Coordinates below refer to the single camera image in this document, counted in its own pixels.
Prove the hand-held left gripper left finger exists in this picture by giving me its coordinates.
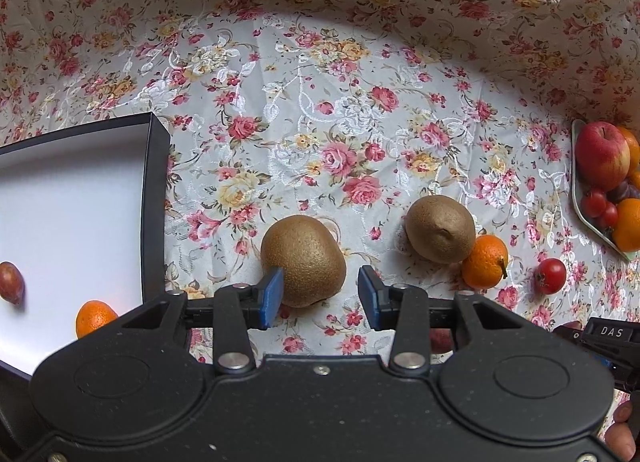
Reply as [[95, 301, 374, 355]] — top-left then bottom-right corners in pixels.
[[120, 265, 286, 376]]

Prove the dark purple plum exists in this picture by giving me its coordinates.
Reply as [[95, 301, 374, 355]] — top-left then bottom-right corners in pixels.
[[606, 179, 640, 203]]

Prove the black box with white inside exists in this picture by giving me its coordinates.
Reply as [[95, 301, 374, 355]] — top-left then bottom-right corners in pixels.
[[0, 112, 172, 383]]

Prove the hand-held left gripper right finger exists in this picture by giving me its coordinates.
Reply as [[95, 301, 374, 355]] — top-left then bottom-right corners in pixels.
[[358, 265, 537, 376]]

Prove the person's right hand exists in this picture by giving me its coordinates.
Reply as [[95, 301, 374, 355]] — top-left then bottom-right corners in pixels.
[[604, 401, 640, 462]]

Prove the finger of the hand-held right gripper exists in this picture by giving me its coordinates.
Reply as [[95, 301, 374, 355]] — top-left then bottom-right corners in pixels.
[[552, 325, 640, 393]]

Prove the mandarin with green stem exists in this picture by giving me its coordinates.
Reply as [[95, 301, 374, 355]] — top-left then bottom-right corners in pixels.
[[461, 235, 510, 289]]

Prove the pale green plate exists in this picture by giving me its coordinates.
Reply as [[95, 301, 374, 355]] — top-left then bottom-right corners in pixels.
[[571, 119, 640, 262]]

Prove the red cherry tomato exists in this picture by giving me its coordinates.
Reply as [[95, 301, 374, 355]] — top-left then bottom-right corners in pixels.
[[580, 187, 609, 219], [534, 257, 567, 295], [598, 202, 620, 229]]

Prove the red apple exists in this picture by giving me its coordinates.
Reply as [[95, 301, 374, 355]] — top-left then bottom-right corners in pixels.
[[575, 121, 632, 191]]

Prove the brown kiwi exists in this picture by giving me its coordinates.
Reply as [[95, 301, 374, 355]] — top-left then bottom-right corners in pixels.
[[404, 195, 477, 264], [260, 215, 347, 309]]

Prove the floral tablecloth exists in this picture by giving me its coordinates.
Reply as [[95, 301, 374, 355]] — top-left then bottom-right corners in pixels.
[[0, 0, 640, 448]]

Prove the orange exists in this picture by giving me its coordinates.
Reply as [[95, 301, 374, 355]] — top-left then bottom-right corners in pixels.
[[616, 125, 640, 175], [612, 198, 640, 253]]

